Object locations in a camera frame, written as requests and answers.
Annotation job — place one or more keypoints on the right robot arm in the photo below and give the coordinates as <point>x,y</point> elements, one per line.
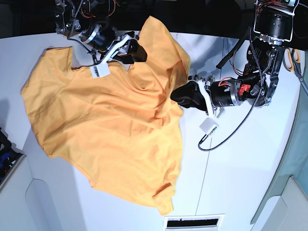
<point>87,22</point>

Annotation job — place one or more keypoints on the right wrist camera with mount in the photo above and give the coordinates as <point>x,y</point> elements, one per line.
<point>106,65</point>

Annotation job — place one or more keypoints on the blue black clutter bin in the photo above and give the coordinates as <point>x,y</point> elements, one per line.
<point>9,157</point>

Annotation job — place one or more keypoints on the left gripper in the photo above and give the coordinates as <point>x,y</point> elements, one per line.
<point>222,94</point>

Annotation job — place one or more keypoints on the green cloth at right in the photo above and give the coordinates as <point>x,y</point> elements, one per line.
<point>294,161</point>

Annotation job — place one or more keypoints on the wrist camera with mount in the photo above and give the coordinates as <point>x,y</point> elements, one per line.
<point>211,122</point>
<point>106,65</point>

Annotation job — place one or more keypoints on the white table slot vent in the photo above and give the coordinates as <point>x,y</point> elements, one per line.
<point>193,223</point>

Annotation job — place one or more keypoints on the orange handled scissors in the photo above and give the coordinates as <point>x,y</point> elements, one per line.
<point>292,63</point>

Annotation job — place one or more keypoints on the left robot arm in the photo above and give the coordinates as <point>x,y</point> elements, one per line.
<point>273,24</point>

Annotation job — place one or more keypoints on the orange t-shirt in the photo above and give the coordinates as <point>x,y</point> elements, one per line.
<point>121,131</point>

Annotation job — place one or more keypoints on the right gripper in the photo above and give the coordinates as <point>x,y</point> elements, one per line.
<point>100,37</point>

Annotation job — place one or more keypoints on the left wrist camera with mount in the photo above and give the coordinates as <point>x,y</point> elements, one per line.
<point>211,122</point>

